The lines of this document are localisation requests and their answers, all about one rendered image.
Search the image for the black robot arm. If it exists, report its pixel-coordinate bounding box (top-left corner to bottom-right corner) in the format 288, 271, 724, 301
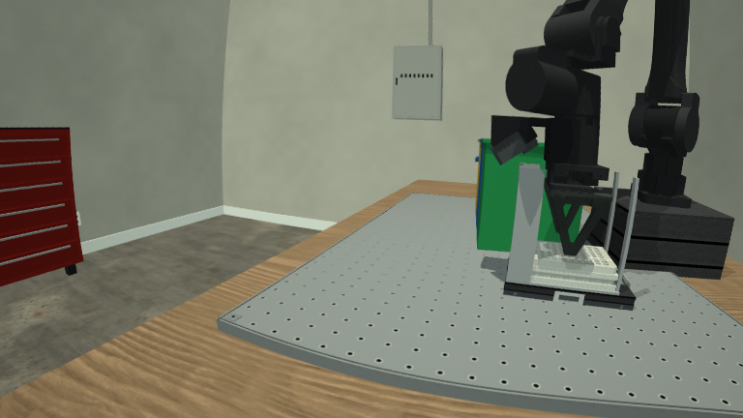
490, 0, 699, 209

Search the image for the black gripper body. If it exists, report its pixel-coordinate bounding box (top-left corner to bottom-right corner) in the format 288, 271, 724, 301
546, 117, 609, 194

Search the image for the white well plate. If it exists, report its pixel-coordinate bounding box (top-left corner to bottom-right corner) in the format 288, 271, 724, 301
532, 240, 618, 281
530, 271, 616, 291

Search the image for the green bin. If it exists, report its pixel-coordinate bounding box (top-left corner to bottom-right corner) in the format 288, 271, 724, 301
477, 138, 582, 252

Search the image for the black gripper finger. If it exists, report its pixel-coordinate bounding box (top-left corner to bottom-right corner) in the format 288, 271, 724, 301
549, 189, 612, 256
544, 177, 582, 233

